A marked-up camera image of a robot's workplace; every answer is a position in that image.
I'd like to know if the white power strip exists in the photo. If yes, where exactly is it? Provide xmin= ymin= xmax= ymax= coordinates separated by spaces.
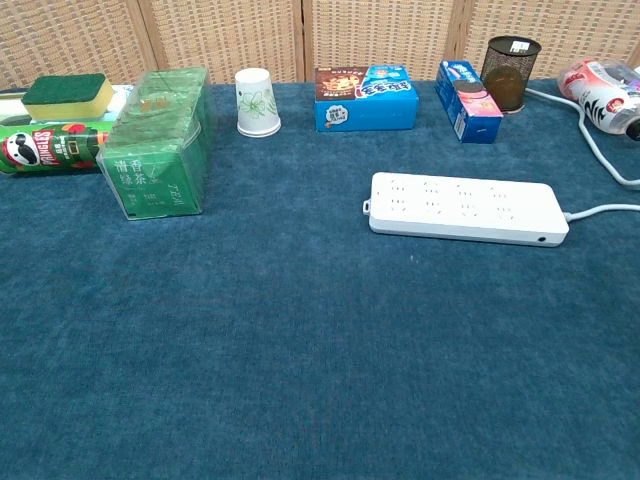
xmin=362 ymin=171 xmax=571 ymax=249

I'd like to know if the blue table cloth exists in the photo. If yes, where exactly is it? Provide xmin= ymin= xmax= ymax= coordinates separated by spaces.
xmin=0 ymin=77 xmax=640 ymax=480

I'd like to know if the wide blue cookie box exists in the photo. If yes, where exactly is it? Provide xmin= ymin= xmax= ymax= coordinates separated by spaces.
xmin=314 ymin=64 xmax=418 ymax=133

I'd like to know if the white floral paper cup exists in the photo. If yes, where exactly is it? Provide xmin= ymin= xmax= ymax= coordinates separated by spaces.
xmin=234 ymin=67 xmax=282 ymax=138

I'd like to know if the green tea box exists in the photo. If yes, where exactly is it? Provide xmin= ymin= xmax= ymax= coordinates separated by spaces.
xmin=95 ymin=66 xmax=211 ymax=222

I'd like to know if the narrow blue Oreo box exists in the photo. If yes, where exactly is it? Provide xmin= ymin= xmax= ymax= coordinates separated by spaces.
xmin=434 ymin=60 xmax=504 ymax=145

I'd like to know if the woven folding screen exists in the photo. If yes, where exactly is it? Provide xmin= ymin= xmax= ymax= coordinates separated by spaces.
xmin=0 ymin=0 xmax=640 ymax=91

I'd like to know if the black mesh pen holder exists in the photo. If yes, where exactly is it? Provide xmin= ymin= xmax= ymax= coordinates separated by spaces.
xmin=480 ymin=35 xmax=543 ymax=115

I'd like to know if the green Pringles can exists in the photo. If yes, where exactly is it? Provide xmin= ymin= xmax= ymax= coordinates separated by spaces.
xmin=0 ymin=120 xmax=117 ymax=177

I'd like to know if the yellow green sponge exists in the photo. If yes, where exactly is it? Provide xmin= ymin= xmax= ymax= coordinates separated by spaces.
xmin=21 ymin=73 xmax=115 ymax=121

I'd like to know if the white red snack bag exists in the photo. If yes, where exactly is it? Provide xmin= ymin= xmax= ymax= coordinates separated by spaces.
xmin=558 ymin=58 xmax=640 ymax=142

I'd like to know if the white power cable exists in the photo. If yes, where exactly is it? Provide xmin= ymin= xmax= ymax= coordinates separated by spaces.
xmin=524 ymin=86 xmax=640 ymax=221

